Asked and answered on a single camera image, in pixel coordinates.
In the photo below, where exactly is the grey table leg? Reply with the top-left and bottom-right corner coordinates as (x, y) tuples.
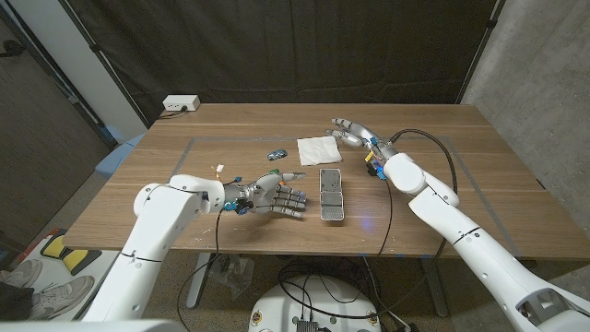
(419, 257), (449, 318)

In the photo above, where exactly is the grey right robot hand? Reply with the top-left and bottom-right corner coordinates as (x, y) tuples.
(324, 117), (399, 161)

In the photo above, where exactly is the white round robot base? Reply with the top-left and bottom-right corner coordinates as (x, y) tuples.
(248, 275), (383, 332)

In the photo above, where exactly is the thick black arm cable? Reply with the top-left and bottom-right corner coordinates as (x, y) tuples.
(145, 183), (208, 204)
(276, 127), (458, 324)

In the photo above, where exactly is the yellow and black pad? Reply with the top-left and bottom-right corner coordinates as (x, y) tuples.
(40, 229), (103, 277)

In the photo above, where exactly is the white paper napkin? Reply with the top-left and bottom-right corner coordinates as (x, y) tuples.
(296, 135), (343, 167)

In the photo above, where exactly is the black backdrop curtain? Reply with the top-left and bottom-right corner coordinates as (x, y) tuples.
(59, 0), (503, 125)

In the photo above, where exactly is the black backdrop stand pole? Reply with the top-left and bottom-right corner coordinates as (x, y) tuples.
(59, 0), (151, 129)
(454, 0), (507, 105)

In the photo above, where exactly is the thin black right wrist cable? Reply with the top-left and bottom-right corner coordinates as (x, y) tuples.
(376, 180), (395, 258)

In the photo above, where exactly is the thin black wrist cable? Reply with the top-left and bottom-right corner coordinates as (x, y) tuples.
(376, 180), (395, 258)
(176, 209), (225, 331)

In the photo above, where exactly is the dark trouser leg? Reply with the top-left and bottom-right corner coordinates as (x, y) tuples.
(0, 280), (36, 322)

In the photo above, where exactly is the thin black left wrist cable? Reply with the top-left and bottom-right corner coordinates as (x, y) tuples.
(176, 209), (225, 331)

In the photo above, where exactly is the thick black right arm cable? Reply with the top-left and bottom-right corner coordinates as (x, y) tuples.
(276, 127), (458, 324)

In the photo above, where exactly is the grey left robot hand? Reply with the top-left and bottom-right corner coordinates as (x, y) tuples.
(223, 169), (309, 219)

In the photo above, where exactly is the white robot torso edge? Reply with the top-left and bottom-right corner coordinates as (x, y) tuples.
(0, 319), (185, 332)

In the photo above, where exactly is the black power strip cord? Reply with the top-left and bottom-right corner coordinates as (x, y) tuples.
(156, 106), (188, 121)

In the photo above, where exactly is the white power strip box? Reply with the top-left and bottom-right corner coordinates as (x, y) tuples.
(162, 94), (202, 113)

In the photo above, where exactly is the grey sneaker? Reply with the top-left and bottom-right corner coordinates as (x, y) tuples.
(29, 275), (96, 321)
(0, 258), (43, 288)

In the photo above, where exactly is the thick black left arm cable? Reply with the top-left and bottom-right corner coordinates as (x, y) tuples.
(145, 183), (208, 204)

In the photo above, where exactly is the clear plastic bag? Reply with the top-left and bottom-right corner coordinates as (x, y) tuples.
(206, 253), (255, 301)

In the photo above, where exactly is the black floor cable bundle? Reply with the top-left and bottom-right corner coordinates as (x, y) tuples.
(271, 256), (416, 332)

